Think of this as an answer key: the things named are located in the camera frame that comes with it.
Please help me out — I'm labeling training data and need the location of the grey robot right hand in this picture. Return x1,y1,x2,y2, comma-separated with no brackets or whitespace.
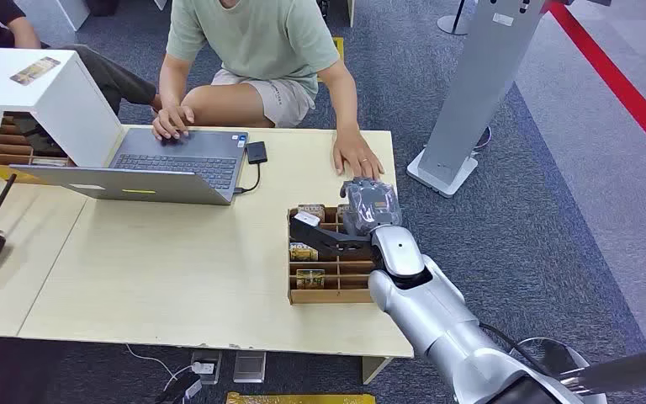
339,177,404,239

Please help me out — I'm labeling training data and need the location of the person's right hand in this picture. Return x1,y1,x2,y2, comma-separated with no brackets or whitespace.
151,103,196,141

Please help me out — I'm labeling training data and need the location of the person's left hand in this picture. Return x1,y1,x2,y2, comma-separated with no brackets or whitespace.
332,129,385,181

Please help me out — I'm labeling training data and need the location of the wooden slotted card box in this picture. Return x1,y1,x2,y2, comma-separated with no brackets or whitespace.
286,204,380,306

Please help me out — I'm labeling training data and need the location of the card on white shelf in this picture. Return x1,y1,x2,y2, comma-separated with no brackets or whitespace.
9,56,61,87

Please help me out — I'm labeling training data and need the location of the grey open laptop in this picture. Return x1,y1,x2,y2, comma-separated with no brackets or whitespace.
9,126,250,207

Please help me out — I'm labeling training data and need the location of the black usb adapter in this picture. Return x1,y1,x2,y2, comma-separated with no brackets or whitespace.
245,141,269,166

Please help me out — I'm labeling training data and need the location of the white box shelf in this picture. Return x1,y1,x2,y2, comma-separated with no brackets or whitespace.
0,47,125,168

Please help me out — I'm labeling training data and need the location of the grey kiosk stand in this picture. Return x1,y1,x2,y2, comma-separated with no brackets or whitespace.
406,0,550,199

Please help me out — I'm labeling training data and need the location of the white cabinet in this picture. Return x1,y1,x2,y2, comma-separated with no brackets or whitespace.
55,0,91,32

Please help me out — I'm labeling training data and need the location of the round stanchion base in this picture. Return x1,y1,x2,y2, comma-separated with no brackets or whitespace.
437,0,472,37

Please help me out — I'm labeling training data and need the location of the pale table leg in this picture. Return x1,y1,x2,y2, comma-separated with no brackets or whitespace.
362,356,394,385

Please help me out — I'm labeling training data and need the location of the wooden slotted organiser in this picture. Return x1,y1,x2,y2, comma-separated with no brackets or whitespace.
0,111,76,168

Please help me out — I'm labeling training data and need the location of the yellow flat packet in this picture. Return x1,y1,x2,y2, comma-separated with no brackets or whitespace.
0,164,45,185

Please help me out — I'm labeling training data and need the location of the silver floor socket plate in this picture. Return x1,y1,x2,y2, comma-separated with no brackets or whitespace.
232,351,267,384

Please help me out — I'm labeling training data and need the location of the yellow strip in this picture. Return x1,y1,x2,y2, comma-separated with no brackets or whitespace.
225,391,377,404

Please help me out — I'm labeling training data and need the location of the floor socket with plug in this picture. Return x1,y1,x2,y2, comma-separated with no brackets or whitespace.
190,349,224,385

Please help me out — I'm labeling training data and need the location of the round chrome base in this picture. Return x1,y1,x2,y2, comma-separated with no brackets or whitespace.
515,337,608,404

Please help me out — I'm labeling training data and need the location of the black power adapter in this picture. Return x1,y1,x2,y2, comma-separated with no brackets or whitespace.
152,372,204,404

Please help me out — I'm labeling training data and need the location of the red barrier stripe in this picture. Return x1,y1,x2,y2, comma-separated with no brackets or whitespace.
545,0,646,174

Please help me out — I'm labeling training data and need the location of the dark grey bar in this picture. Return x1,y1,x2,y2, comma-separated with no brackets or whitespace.
559,343,646,397

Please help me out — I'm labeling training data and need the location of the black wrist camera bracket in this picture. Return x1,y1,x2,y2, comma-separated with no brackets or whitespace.
289,214,379,262

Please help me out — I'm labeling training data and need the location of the black adapter cable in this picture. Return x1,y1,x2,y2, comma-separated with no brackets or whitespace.
233,162,262,195

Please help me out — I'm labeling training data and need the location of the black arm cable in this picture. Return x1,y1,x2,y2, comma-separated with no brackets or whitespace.
479,322,559,380

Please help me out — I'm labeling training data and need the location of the white power cable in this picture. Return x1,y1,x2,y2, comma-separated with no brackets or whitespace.
124,343,195,391

